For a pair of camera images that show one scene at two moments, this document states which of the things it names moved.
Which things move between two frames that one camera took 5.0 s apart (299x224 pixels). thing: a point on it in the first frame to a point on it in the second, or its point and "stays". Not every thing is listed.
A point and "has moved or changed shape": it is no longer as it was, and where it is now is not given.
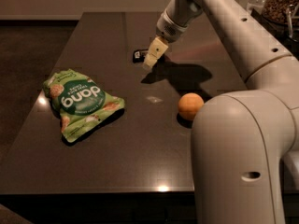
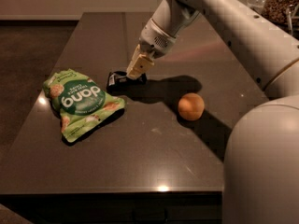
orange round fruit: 189,105 stays
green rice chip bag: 80,102 stays
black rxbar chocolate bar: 138,55 has moved or changed shape
